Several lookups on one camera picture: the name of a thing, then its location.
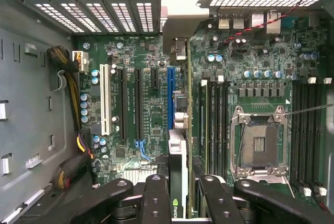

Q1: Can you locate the blue expansion slot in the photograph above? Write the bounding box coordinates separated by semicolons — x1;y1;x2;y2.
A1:
166;67;176;131

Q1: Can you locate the perforated metal slot cover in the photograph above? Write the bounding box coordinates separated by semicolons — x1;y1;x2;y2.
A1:
85;2;120;33
33;2;86;33
111;2;137;33
135;2;155;33
59;2;102;33

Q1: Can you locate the CPU socket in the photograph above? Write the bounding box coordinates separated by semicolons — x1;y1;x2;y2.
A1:
231;105;289;178

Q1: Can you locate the light blue thin wire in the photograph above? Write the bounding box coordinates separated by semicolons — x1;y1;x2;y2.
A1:
134;139;152;162

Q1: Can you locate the red black twisted wire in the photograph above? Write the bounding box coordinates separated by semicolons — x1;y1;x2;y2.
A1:
223;0;314;44

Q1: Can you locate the white power connector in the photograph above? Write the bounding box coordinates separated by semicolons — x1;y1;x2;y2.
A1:
71;50;90;75

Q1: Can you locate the black short expansion slot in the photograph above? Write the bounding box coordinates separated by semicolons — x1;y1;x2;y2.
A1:
150;67;160;90

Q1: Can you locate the black long expansion slot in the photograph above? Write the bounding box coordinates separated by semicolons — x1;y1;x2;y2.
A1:
117;68;128;142
134;68;145;142

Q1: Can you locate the green motherboard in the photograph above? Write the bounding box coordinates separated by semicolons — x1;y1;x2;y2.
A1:
74;8;331;209

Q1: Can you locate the silver chipset heatsink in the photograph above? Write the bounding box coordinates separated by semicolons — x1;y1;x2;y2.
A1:
122;168;158;183

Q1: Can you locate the white expansion slot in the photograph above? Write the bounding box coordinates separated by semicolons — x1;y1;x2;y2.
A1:
100;63;112;136

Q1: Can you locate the black silver PC case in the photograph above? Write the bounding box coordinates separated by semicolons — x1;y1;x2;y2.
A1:
0;0;334;224

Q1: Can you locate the black RAM slot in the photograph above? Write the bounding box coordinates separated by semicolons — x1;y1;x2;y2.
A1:
291;81;305;185
310;81;324;187
300;77;317;196
318;77;332;196
216;75;224;176
209;81;217;175
223;81;231;178

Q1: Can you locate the silver USB port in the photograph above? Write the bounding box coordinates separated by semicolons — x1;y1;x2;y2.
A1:
218;12;231;30
232;12;245;30

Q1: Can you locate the thin metal locking lever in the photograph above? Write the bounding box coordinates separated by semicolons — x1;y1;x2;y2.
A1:
236;123;248;169
283;103;334;117

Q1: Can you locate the silver ethernet port block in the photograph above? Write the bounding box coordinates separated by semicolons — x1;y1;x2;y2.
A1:
265;9;283;36

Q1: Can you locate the black braided multicolour cable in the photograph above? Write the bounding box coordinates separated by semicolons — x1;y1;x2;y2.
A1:
51;132;96;190

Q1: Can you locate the silver socket cover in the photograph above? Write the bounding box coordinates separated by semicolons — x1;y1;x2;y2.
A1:
242;173;297;198

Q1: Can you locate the black yellow braided power cable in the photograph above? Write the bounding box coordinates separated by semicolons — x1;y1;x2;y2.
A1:
46;45;82;132

